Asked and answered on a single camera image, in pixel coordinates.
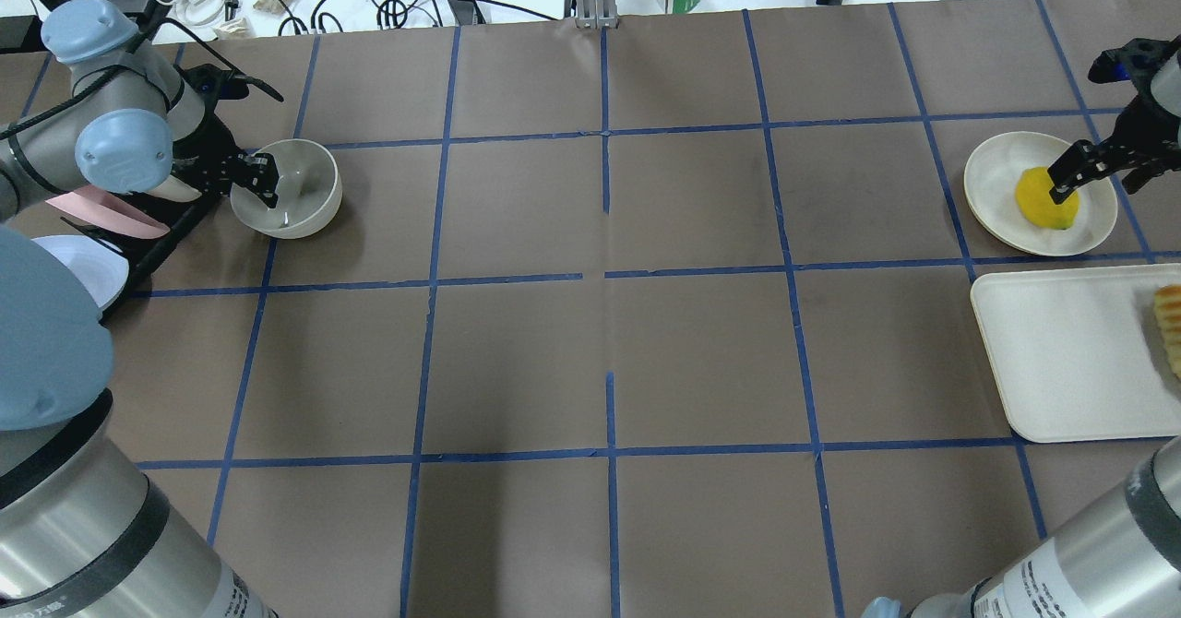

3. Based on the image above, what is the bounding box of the cream plate in rack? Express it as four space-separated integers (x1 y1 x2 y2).
144 175 202 203

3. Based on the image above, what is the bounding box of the pink plate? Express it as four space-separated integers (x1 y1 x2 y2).
47 186 170 240

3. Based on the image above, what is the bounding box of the sliced orange bread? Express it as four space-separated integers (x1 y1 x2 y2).
1151 282 1181 379

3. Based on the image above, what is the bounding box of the white shallow plate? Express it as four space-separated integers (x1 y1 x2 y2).
963 131 1118 256

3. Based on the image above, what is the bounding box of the white deep bowl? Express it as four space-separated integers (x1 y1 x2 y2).
231 138 342 239

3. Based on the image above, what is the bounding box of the white rectangular tray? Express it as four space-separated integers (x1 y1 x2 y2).
970 264 1180 443

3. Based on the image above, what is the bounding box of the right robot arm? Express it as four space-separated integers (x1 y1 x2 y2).
864 265 1177 617

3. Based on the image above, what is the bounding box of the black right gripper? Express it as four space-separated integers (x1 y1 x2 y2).
1048 39 1180 204

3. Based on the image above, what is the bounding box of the black dish rack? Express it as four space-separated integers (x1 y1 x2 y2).
86 194 221 324

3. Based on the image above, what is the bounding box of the light blue plate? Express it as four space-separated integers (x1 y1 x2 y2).
32 234 130 312

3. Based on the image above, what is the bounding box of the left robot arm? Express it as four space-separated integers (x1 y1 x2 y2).
4 0 275 617

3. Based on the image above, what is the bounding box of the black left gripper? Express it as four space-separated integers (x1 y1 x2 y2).
172 65 280 209

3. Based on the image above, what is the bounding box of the yellow lemon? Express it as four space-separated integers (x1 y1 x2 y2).
1014 167 1081 230

